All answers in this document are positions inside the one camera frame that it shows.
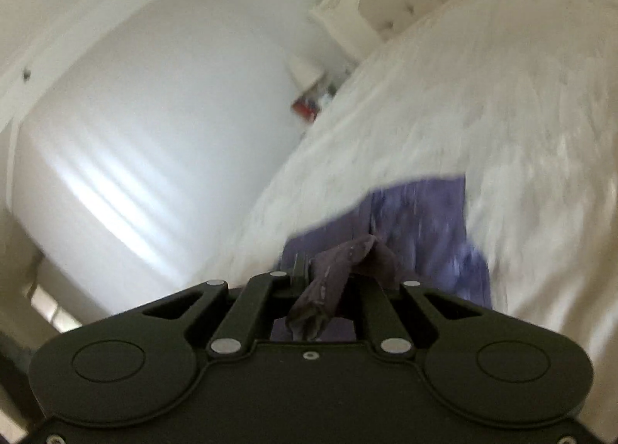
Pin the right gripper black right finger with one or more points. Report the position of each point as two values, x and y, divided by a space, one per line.
378 325

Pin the red item on nightstand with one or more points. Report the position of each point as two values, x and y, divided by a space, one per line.
307 109

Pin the white bedside nightstand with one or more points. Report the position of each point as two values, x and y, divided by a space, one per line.
315 81

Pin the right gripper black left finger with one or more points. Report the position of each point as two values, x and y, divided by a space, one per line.
264 299

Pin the white fluffy bed comforter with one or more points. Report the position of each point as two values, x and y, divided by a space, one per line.
518 98

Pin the purple patterned garment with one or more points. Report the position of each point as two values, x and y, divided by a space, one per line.
411 232

